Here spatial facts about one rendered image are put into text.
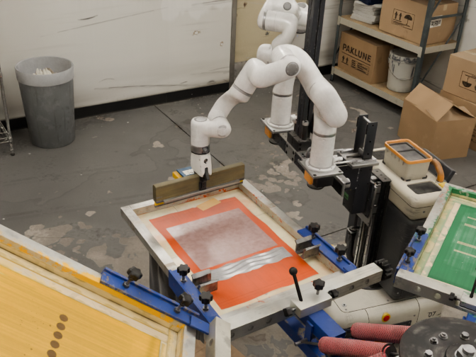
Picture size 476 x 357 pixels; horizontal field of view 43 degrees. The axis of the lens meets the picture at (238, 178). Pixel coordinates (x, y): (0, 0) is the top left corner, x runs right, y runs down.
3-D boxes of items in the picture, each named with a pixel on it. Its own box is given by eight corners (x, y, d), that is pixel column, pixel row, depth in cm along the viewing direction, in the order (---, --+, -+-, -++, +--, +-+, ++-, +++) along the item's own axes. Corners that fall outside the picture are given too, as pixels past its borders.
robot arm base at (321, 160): (332, 156, 264) (337, 124, 256) (346, 169, 254) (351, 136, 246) (300, 160, 259) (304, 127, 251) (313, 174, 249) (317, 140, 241)
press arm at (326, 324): (295, 315, 196) (297, 304, 194) (310, 309, 199) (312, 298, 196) (329, 350, 183) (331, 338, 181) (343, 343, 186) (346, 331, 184)
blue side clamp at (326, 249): (295, 242, 240) (297, 228, 237) (305, 239, 242) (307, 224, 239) (343, 286, 218) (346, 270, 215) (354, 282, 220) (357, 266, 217)
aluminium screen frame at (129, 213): (120, 214, 250) (120, 207, 248) (241, 183, 277) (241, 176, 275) (212, 336, 192) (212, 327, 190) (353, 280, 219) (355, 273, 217)
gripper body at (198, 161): (214, 150, 236) (214, 175, 241) (202, 140, 243) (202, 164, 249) (197, 154, 232) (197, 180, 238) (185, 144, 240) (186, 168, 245)
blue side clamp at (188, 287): (168, 285, 214) (168, 269, 211) (180, 280, 217) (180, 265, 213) (208, 339, 192) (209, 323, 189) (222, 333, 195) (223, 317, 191)
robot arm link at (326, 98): (295, 30, 230) (311, 44, 215) (336, 103, 251) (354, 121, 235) (263, 51, 232) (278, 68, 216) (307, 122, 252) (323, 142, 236)
